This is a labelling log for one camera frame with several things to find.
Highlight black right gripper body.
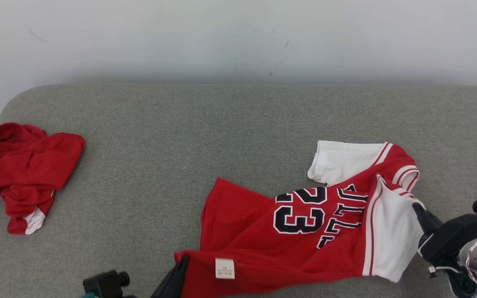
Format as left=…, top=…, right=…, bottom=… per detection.
left=419, top=214, right=477, bottom=266

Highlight grey fabric sofa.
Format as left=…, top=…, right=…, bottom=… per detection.
left=0, top=84, right=477, bottom=298

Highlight red white number 23 jersey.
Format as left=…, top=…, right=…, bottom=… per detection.
left=174, top=141, right=426, bottom=298

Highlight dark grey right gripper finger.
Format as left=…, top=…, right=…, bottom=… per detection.
left=412, top=202, right=444, bottom=235

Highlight red shorts with white stripe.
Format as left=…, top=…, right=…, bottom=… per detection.
left=0, top=122, right=86, bottom=235

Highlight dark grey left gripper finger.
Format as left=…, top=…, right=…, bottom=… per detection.
left=151, top=255, right=190, bottom=298

